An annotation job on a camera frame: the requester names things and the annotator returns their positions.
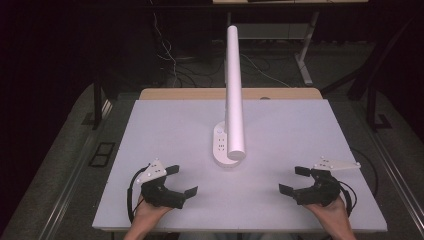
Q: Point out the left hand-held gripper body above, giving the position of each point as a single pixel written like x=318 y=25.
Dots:
x=160 y=195

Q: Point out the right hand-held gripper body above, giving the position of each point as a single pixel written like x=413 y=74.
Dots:
x=320 y=193

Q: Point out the person's left hand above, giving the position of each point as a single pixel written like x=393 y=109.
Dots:
x=148 y=213

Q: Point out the person's right hand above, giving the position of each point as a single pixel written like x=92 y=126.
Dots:
x=330 y=215

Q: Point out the white board table cover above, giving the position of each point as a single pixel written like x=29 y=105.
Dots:
x=283 y=133

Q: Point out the grey table grommet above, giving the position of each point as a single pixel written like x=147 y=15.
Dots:
x=265 y=98

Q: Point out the white desk lamp with sockets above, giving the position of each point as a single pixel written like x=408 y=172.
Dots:
x=233 y=100

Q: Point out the black metal stand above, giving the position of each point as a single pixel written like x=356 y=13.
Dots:
x=371 y=106
x=97 y=106

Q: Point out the white background desk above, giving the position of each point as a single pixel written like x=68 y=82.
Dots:
x=306 y=50

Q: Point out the black floor frame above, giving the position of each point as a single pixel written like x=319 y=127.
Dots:
x=101 y=154

